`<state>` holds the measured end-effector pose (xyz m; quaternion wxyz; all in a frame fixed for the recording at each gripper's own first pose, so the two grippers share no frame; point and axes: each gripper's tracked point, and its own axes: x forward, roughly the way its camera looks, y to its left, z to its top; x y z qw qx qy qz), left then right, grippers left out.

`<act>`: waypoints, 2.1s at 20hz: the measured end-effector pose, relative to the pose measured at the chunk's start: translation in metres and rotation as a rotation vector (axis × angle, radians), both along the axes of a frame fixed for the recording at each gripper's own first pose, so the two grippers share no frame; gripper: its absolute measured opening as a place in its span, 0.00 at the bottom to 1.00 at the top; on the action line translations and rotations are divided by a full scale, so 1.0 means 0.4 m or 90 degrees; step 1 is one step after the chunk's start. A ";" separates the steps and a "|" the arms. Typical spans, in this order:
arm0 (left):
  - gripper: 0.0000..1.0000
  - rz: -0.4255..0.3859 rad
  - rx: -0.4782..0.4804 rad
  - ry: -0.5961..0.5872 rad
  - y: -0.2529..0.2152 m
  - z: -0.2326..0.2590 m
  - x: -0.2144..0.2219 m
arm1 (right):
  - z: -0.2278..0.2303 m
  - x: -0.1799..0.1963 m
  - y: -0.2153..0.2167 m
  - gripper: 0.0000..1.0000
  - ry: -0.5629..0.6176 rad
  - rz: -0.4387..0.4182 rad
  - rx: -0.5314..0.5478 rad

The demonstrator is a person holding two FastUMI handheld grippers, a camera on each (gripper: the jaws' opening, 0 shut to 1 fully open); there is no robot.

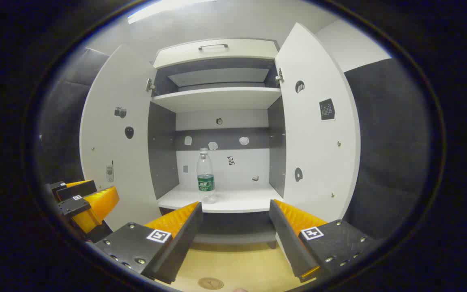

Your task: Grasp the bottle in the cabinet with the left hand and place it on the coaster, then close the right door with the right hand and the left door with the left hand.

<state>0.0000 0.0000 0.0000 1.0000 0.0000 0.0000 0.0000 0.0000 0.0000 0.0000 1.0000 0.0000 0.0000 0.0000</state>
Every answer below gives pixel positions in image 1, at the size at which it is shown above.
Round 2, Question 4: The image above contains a white cabinet shelf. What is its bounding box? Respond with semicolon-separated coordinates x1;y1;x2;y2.
152;86;282;113

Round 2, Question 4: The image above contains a black backdrop cloth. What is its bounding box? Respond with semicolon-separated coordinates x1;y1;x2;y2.
341;58;435;244
35;47;110;185

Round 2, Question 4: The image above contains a clear plastic bottle green label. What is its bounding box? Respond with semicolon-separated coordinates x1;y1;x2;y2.
196;148;216;204

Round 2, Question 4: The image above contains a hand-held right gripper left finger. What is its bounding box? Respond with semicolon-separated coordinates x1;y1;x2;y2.
94;202;204;285

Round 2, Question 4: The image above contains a white cabinet door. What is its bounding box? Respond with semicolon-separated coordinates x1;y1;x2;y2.
274;22;362;223
79;45;177;232

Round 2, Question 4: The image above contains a white cabinet drawer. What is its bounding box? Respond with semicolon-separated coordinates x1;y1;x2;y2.
153;39;279;69

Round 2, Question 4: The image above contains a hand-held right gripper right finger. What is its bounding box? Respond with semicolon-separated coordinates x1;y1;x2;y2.
269;199;376;283

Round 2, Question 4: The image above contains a round brown coaster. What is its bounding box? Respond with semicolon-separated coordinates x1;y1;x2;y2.
197;277;224;290

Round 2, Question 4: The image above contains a white and grey cabinet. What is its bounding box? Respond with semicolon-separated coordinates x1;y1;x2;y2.
148;38;287;249

